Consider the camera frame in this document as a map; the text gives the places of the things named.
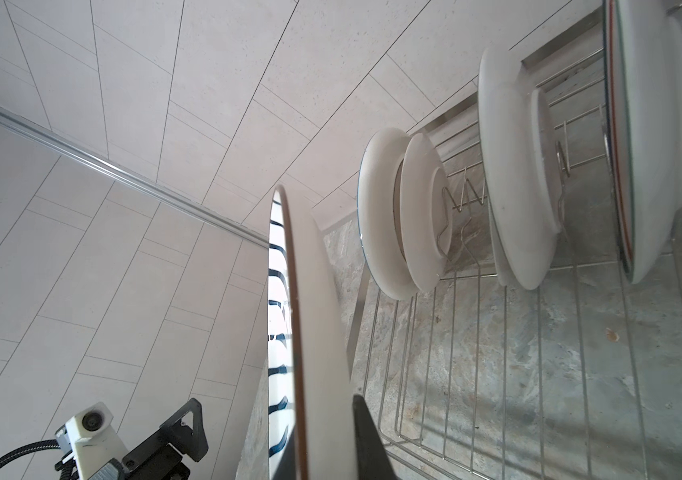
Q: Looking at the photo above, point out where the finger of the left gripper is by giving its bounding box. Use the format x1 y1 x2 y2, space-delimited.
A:
122 398 209 480

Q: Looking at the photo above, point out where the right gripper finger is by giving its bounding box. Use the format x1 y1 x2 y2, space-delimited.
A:
352 394 397 480

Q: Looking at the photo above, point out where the blue striped white plate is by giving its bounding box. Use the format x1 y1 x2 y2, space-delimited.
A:
267 185 358 479

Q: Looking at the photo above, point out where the watermelon pattern plate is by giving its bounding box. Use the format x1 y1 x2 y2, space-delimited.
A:
357 128 453 300

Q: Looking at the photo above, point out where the white red-pattern plate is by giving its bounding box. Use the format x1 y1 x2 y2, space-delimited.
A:
478 46 564 290

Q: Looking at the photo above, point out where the red rimmed text plate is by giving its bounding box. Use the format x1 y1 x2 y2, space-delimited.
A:
602 1 682 284

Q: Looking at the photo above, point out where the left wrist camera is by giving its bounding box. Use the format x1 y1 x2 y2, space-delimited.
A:
55 402 128 479

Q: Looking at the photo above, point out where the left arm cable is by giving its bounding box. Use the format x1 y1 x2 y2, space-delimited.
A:
0 439 63 480

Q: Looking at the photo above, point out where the wire dish rack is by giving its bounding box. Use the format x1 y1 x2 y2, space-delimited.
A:
353 1 682 479

